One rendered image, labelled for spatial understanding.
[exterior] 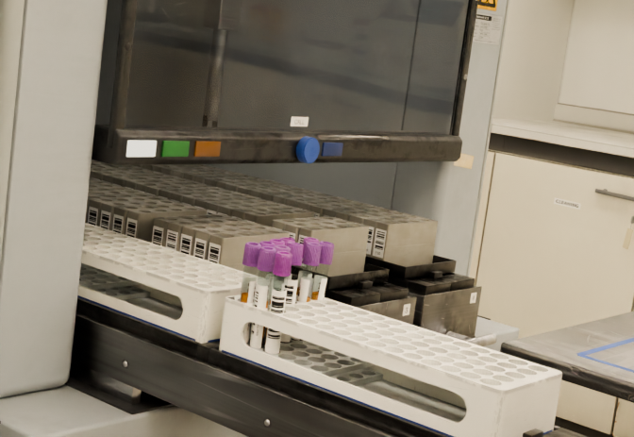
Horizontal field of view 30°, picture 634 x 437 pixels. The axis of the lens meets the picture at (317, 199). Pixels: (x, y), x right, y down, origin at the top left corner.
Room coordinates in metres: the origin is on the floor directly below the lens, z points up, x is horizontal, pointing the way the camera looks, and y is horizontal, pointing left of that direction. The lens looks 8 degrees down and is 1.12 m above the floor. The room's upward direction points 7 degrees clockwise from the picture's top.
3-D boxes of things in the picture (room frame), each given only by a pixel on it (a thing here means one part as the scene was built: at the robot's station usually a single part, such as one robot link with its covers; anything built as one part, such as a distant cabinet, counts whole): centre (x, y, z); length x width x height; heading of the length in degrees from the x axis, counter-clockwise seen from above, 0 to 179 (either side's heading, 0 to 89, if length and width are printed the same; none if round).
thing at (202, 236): (1.32, 0.09, 0.85); 0.12 x 0.02 x 0.06; 141
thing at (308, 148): (1.32, 0.02, 0.98); 0.03 x 0.01 x 0.03; 141
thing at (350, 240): (1.42, -0.03, 0.85); 0.12 x 0.02 x 0.06; 141
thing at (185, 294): (1.19, 0.17, 0.83); 0.30 x 0.10 x 0.06; 51
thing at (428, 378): (0.99, -0.07, 0.83); 0.30 x 0.10 x 0.06; 51
